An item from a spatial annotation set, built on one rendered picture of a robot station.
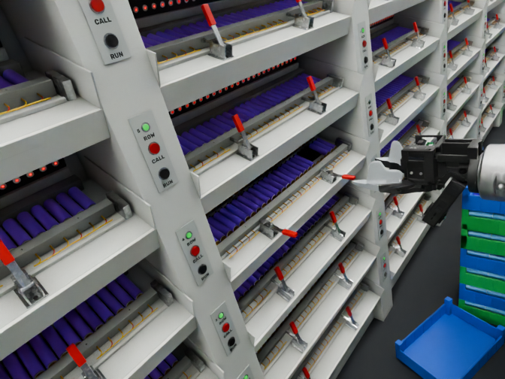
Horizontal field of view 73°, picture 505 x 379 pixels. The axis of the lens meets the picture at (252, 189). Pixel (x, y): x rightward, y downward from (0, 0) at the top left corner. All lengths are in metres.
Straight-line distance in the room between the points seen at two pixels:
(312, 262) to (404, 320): 0.66
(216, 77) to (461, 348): 1.24
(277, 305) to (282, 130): 0.43
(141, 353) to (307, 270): 0.50
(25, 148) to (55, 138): 0.04
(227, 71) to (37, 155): 0.34
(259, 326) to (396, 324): 0.79
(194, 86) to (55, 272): 0.35
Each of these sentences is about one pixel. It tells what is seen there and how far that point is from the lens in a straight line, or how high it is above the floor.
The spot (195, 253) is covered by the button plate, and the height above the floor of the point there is 0.84.
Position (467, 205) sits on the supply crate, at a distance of 1.28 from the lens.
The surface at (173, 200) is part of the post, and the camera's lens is 0.57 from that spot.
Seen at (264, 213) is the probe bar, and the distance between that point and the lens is 0.80.
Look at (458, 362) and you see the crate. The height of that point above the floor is 0.00.
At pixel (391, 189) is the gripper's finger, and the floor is 0.85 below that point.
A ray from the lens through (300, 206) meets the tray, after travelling 0.87.
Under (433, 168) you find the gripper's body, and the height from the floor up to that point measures 0.88.
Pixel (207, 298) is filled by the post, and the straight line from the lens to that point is 0.68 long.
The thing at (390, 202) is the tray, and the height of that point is 0.38.
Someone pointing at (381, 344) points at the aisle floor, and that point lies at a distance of 1.49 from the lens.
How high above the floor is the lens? 1.18
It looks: 26 degrees down
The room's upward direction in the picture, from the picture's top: 16 degrees counter-clockwise
